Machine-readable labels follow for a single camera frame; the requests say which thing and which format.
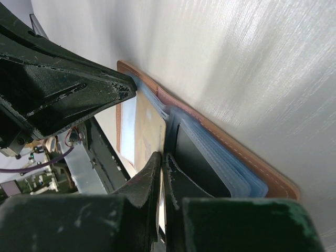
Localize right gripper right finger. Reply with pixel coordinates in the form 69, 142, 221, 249
164, 154, 323, 251

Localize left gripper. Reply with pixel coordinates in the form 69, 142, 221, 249
1, 6, 137, 156

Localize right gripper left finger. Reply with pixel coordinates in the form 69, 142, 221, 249
1, 152, 162, 251

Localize brown leather card holder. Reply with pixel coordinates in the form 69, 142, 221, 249
115, 59, 300, 201

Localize gold credit card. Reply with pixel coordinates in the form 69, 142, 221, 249
133, 91, 167, 237

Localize black credit card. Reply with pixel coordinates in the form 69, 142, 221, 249
174, 125, 231, 197

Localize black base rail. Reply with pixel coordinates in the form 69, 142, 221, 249
80, 117, 130, 194

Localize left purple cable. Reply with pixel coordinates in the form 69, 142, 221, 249
0, 146, 76, 174

